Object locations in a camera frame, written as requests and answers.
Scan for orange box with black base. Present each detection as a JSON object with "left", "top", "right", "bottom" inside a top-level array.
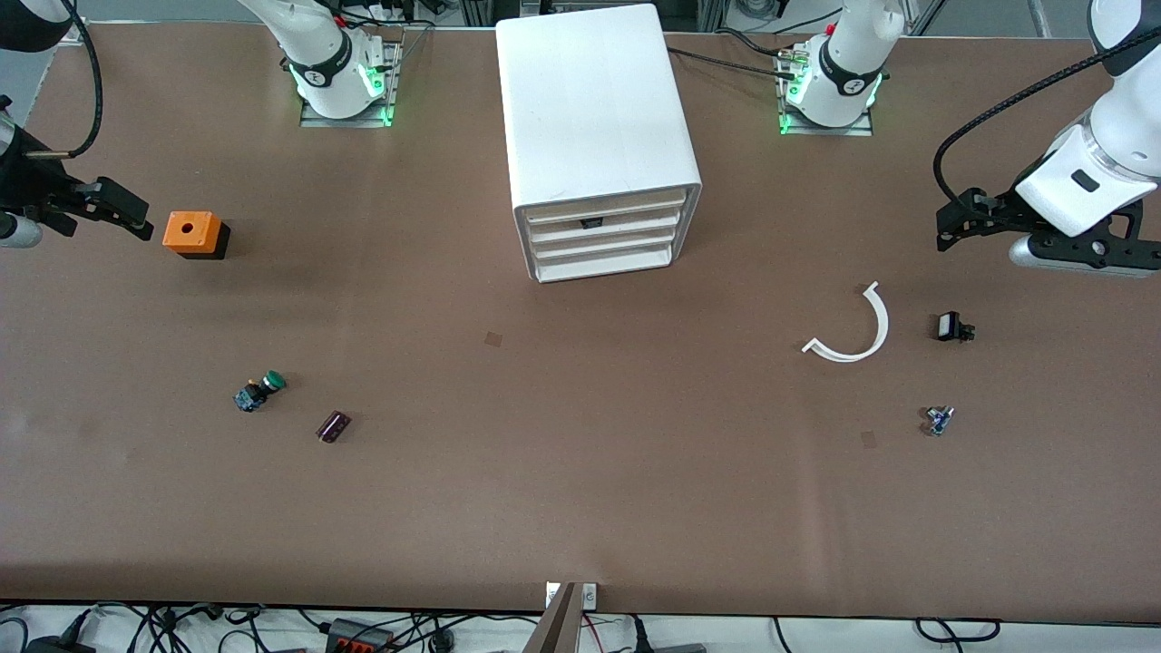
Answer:
[{"left": 162, "top": 210, "right": 231, "bottom": 261}]

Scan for white curved plastic strip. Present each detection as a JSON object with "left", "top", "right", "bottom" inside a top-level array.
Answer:
[{"left": 802, "top": 280, "right": 891, "bottom": 364}]

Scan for black power strip orange switches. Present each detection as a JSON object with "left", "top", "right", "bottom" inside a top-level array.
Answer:
[{"left": 325, "top": 619, "right": 393, "bottom": 653}]

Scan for grey brown slanted bar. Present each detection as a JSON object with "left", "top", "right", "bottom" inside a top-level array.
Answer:
[{"left": 523, "top": 581, "right": 583, "bottom": 653}]

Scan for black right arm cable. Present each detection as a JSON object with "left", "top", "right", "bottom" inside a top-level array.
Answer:
[{"left": 25, "top": 0, "right": 103, "bottom": 160}]

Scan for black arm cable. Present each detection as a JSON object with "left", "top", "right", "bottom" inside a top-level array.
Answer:
[
  {"left": 25, "top": 0, "right": 103, "bottom": 160},
  {"left": 934, "top": 50, "right": 1161, "bottom": 210}
]

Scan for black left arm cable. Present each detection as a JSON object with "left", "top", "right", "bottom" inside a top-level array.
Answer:
[{"left": 934, "top": 50, "right": 1161, "bottom": 210}]

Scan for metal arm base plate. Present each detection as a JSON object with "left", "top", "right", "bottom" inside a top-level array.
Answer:
[
  {"left": 778, "top": 45, "right": 876, "bottom": 138},
  {"left": 299, "top": 41, "right": 400, "bottom": 129}
]

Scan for green push button switch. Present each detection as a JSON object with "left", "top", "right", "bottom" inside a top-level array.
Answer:
[{"left": 233, "top": 370, "right": 288, "bottom": 414}]

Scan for black cable on table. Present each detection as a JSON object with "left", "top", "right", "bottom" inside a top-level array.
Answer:
[
  {"left": 717, "top": 25, "right": 822, "bottom": 60},
  {"left": 667, "top": 45, "right": 799, "bottom": 81}
]

